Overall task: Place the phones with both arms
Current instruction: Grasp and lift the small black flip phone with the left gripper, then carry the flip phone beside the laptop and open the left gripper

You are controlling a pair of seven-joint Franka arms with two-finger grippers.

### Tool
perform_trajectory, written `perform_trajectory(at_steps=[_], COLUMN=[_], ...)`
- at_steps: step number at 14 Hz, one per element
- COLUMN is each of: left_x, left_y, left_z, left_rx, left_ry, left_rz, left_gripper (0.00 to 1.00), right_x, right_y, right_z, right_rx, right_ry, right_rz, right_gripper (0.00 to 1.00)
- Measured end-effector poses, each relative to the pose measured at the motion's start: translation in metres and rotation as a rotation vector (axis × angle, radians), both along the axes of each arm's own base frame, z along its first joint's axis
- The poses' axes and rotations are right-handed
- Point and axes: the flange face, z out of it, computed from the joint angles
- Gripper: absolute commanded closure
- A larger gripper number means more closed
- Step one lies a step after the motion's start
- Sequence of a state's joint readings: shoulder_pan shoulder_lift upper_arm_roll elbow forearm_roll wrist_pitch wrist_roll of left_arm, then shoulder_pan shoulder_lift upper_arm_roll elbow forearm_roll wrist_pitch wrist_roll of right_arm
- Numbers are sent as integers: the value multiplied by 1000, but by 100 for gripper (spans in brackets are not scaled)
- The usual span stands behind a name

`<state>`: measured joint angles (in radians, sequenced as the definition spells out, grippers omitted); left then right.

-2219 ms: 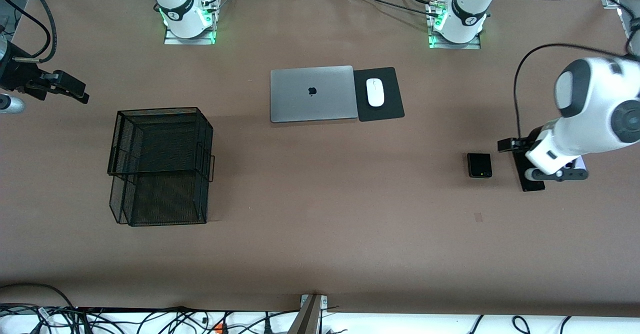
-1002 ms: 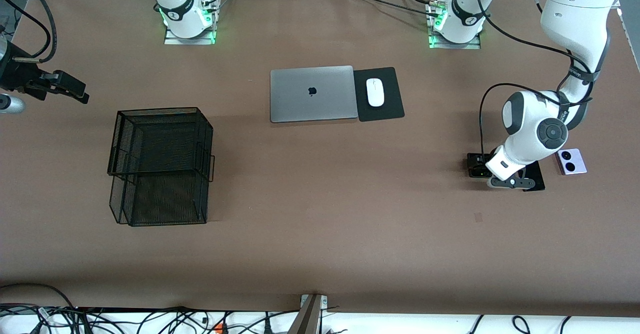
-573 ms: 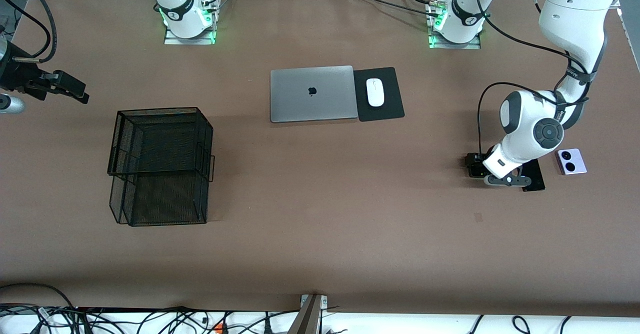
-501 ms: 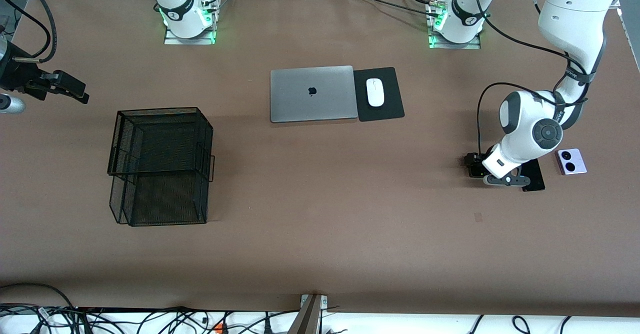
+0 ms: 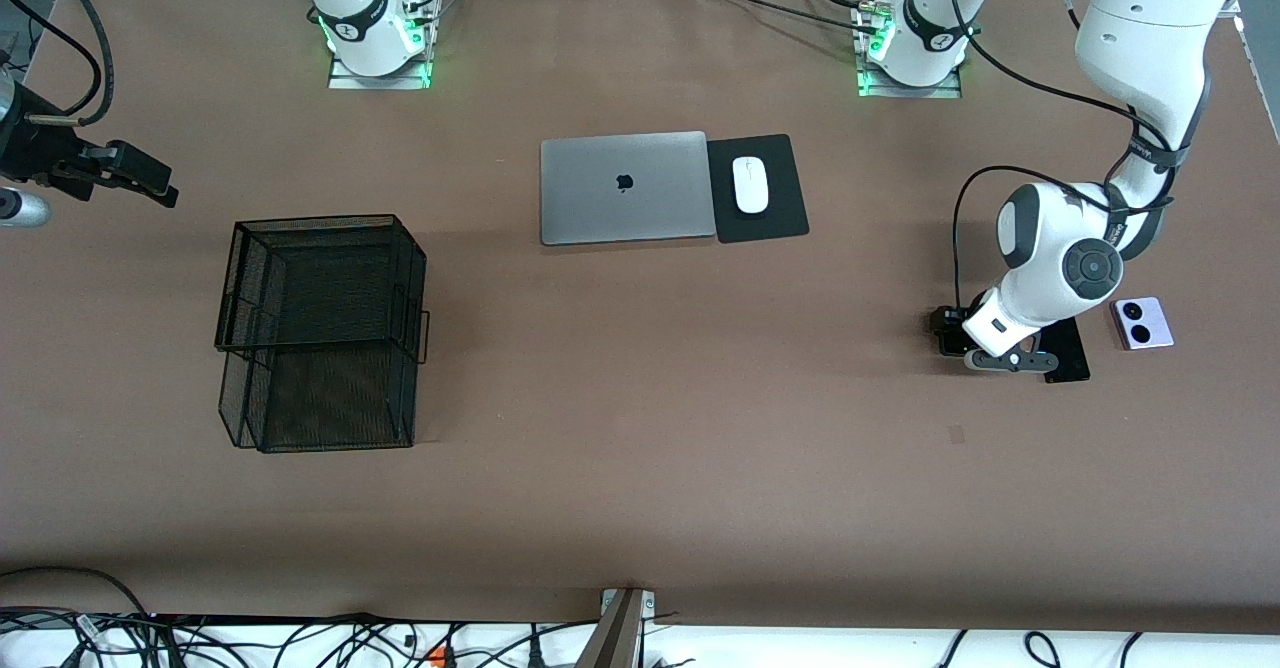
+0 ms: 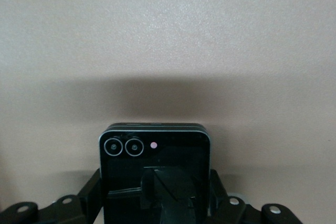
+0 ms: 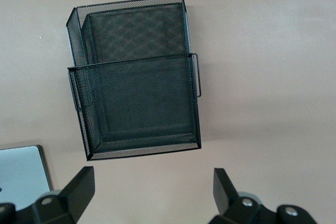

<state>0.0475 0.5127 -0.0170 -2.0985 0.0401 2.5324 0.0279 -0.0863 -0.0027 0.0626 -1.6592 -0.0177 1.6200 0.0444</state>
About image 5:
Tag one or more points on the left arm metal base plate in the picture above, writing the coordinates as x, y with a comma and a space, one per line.
950, 93

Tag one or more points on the long black smartphone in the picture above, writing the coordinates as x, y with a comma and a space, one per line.
1072, 348

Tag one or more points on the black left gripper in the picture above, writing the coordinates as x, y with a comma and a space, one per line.
946, 326

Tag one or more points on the white computer mouse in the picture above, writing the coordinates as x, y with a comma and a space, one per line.
750, 188

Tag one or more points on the lavender flip phone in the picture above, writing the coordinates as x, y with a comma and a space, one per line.
1142, 325

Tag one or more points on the metal camera post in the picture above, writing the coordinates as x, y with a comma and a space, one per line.
615, 638

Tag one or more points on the black mouse pad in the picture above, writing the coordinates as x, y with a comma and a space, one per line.
785, 218

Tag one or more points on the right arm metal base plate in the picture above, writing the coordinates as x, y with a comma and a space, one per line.
345, 81

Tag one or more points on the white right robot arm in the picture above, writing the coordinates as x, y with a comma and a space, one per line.
360, 18

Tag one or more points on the silver closed laptop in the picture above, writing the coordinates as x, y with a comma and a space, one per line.
600, 198

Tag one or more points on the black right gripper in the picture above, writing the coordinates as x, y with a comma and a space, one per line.
40, 155

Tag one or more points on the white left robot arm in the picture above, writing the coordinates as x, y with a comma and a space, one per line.
1150, 8

